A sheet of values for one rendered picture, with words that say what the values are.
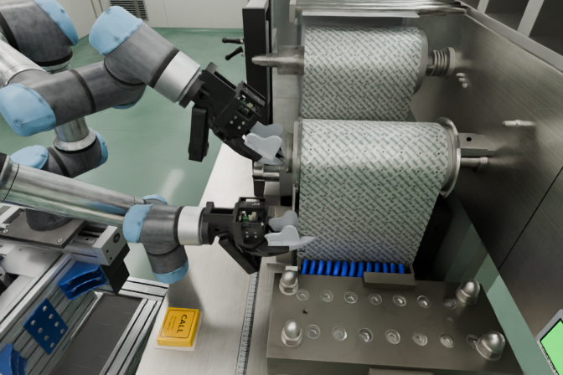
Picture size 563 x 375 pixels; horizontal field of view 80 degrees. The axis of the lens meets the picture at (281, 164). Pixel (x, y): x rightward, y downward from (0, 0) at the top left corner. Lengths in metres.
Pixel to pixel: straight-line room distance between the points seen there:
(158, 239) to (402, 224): 0.46
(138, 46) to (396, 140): 0.42
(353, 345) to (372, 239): 0.19
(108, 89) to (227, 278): 0.50
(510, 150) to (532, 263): 0.17
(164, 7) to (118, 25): 6.01
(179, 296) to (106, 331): 0.89
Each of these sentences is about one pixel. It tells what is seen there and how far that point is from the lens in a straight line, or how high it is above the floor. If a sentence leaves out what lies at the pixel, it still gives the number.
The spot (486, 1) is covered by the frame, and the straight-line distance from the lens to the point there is 0.77.
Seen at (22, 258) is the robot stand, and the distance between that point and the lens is 1.37.
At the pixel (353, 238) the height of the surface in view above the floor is 1.10.
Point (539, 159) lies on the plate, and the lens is 0.57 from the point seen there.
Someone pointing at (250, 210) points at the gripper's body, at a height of 1.15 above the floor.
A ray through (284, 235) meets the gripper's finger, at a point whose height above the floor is 1.12.
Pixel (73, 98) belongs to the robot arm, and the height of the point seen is 1.38.
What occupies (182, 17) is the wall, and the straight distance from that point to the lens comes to 6.50.
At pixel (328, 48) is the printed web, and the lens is 0.73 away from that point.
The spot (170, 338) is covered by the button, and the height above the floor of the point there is 0.92.
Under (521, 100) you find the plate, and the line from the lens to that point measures 0.61.
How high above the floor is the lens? 1.60
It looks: 36 degrees down
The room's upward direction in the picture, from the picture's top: straight up
